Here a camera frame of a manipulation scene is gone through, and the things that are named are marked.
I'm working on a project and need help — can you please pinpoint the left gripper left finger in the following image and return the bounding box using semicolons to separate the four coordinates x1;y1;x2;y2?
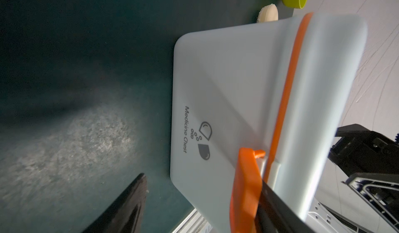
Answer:
83;173;147;233

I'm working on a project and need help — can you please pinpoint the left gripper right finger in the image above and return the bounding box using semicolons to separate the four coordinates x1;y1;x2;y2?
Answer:
255;183;313;233

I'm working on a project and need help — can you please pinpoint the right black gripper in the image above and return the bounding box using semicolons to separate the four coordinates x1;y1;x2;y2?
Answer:
328;124;399;232

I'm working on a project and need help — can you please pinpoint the blue orange first aid kit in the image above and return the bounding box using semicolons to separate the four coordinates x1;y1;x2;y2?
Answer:
170;13;367;233

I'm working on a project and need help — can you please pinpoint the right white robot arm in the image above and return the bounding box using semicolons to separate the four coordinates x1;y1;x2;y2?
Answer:
306;124;399;233

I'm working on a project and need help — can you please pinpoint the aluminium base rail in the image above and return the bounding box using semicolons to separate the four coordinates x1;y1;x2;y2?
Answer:
172;209;213;233

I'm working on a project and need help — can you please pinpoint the cream foam ring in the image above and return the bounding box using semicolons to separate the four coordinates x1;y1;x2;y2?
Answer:
257;3;279;23

